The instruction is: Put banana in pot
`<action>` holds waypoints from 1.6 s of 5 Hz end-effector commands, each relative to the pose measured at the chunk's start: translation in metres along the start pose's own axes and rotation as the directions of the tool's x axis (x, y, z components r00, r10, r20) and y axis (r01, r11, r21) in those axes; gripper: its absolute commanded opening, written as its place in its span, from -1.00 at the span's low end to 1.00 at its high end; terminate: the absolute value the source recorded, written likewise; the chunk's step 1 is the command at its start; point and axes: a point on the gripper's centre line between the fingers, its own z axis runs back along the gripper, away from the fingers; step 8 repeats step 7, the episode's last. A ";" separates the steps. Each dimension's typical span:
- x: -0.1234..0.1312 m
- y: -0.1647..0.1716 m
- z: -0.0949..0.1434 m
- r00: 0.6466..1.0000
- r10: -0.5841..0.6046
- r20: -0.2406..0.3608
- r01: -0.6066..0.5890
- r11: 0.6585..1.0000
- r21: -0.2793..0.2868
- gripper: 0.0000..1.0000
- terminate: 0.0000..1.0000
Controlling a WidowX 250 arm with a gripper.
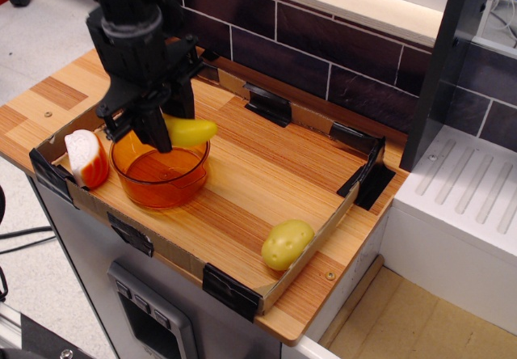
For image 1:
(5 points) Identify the white toy sink drainboard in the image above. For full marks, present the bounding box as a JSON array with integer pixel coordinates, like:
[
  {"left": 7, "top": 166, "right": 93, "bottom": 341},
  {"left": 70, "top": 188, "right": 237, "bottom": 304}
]
[{"left": 394, "top": 126, "right": 516, "bottom": 264}]

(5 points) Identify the white orange toy sushi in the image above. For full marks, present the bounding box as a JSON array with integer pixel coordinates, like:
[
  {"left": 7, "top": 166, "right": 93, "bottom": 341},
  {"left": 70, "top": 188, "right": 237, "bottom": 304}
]
[{"left": 65, "top": 129, "right": 109, "bottom": 189}]

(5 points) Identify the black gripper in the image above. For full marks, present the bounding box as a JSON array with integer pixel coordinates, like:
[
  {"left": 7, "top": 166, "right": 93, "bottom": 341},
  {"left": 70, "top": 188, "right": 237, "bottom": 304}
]
[{"left": 86, "top": 9, "right": 203, "bottom": 153}]

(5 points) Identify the black cable on floor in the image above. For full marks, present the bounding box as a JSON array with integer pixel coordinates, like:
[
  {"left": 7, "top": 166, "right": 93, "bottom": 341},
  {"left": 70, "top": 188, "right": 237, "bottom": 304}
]
[{"left": 0, "top": 226, "right": 55, "bottom": 255}]

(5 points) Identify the yellow toy banana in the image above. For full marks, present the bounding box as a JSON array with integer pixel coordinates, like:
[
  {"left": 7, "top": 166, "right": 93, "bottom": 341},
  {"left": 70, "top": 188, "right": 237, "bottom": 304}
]
[{"left": 163, "top": 114, "right": 218, "bottom": 148}]

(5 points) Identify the orange transparent plastic pot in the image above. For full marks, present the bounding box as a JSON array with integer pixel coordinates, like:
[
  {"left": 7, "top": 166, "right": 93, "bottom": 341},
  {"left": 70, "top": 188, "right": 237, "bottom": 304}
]
[{"left": 110, "top": 132, "right": 210, "bottom": 209}]

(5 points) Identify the yellow-green toy potato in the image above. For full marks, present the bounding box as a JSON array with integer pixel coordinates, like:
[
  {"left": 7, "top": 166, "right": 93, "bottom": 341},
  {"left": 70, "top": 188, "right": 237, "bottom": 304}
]
[{"left": 261, "top": 219, "right": 315, "bottom": 271}]

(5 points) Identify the dark grey vertical post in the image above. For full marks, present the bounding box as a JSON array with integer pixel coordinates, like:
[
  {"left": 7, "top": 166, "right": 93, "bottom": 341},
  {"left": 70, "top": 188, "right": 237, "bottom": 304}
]
[{"left": 400, "top": 0, "right": 488, "bottom": 171}]

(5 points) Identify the grey oven control panel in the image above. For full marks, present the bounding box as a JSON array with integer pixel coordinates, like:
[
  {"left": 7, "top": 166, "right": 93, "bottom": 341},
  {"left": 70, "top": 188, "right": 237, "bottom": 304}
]
[{"left": 107, "top": 262, "right": 198, "bottom": 359}]

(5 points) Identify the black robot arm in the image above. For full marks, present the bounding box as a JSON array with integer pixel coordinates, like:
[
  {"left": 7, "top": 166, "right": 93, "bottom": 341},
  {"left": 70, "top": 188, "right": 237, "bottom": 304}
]
[{"left": 86, "top": 0, "right": 203, "bottom": 153}]

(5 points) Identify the cardboard fence with black tape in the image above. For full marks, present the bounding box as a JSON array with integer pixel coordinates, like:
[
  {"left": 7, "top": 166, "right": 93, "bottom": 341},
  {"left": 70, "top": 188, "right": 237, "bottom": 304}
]
[{"left": 31, "top": 51, "right": 406, "bottom": 326}]

